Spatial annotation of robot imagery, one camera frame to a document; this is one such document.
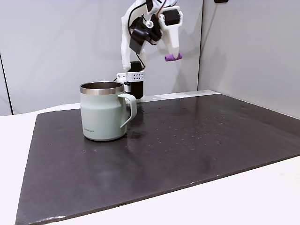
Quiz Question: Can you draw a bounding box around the red white servo wire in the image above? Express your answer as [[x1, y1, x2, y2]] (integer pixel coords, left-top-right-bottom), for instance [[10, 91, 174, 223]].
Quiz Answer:
[[154, 0, 171, 18]]

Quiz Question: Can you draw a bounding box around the black camera cable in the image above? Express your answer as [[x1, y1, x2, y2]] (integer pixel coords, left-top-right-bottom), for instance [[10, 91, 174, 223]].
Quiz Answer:
[[135, 50, 147, 71]]

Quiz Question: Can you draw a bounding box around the purple pen grip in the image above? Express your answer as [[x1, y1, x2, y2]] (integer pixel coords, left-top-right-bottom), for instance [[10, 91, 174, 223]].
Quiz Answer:
[[164, 53, 183, 62]]

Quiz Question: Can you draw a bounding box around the pale green steel mug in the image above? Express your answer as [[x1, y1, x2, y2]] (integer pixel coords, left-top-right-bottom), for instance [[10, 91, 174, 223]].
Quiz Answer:
[[79, 81, 137, 142]]

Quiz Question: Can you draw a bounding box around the black mat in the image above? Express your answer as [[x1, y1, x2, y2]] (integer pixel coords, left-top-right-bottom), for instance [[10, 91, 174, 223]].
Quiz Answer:
[[15, 93, 300, 225]]

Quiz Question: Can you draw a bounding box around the black camera box with mount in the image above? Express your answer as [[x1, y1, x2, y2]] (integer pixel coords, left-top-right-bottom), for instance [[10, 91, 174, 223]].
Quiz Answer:
[[128, 16, 164, 53]]

